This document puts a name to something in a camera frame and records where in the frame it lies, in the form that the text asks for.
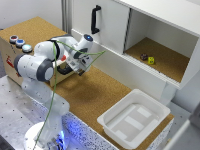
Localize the black door handle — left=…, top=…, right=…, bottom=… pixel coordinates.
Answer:
left=90, top=4, right=102, bottom=36

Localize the green button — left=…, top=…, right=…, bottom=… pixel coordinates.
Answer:
left=21, top=43, right=34, bottom=54

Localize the white cabinet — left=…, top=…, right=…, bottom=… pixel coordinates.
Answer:
left=70, top=0, right=200, bottom=107

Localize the black drawer handle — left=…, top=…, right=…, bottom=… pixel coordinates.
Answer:
left=55, top=63, right=75, bottom=76

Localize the red button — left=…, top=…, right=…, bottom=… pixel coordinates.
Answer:
left=8, top=34, right=19, bottom=45

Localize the yellow block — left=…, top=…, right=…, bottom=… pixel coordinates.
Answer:
left=147, top=56, right=156, bottom=66

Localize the white sliding door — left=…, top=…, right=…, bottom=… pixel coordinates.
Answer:
left=72, top=0, right=131, bottom=56

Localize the purple block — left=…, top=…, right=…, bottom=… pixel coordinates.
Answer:
left=140, top=53, right=149, bottom=62

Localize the green cable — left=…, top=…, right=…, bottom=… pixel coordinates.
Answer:
left=32, top=38, right=107, bottom=150

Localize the wooden drawer box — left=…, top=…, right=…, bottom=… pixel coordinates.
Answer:
left=0, top=16, right=79, bottom=89

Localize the blue button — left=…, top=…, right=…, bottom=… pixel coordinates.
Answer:
left=14, top=38, right=26, bottom=49

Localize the white plastic box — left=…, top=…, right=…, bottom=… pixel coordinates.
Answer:
left=96, top=88, right=172, bottom=150

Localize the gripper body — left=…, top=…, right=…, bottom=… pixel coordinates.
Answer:
left=66, top=50, right=93, bottom=74

